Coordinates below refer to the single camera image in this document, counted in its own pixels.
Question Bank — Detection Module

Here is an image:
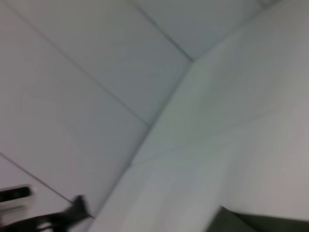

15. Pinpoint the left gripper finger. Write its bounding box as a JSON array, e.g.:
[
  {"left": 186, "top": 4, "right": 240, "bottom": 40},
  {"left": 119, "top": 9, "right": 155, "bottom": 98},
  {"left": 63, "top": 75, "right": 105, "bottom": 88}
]
[{"left": 69, "top": 194, "right": 95, "bottom": 224}]

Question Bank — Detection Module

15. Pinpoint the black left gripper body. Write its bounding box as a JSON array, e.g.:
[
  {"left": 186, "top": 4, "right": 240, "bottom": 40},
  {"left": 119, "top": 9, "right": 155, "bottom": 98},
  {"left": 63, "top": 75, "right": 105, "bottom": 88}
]
[{"left": 0, "top": 209, "right": 74, "bottom": 232}]

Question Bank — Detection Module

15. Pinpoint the dark green printed t-shirt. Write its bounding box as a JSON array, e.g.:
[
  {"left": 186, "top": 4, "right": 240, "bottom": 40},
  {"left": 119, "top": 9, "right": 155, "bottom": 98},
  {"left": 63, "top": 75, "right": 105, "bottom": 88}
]
[{"left": 209, "top": 204, "right": 309, "bottom": 232}]

